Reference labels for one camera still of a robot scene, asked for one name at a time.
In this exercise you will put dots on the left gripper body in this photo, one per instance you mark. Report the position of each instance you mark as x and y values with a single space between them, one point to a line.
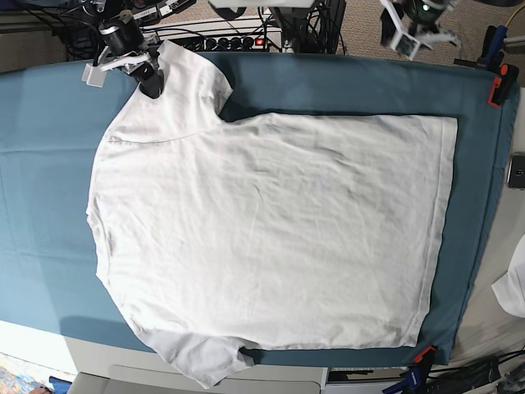
425 27

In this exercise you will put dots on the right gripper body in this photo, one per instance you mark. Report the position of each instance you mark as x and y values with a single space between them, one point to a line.
127 48

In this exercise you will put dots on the white T-shirt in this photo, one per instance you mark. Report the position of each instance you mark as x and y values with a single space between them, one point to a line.
276 232

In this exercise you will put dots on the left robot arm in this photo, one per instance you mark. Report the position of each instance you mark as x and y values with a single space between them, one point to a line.
407 26

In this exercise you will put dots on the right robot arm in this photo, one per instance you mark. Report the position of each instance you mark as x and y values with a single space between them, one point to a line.
104 11

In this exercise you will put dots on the orange black clamp top right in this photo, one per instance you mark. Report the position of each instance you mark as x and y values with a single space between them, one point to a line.
502 84

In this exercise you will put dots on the orange black clamp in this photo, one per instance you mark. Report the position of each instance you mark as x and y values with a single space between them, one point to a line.
502 84
426 356

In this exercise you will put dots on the silver phone device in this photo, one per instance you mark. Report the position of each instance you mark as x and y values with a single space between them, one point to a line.
516 172

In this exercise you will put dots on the white cloth at right edge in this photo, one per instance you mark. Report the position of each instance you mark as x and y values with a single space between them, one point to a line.
509 289

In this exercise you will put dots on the grey plastic bin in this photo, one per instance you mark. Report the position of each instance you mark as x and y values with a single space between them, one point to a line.
258 379

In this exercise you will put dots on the orange black clamp bottom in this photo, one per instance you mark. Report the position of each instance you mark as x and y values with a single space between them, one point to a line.
426 356

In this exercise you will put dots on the blue black clamp bottom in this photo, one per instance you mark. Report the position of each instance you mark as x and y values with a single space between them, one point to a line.
414 381

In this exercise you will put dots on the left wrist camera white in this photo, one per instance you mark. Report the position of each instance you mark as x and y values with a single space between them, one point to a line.
405 45

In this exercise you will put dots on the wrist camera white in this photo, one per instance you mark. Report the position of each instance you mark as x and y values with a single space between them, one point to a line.
405 45
93 76

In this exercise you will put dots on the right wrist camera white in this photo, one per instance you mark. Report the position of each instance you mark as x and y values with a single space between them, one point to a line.
93 76

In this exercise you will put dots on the black power strip red switch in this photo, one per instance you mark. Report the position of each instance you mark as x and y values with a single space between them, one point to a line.
224 44

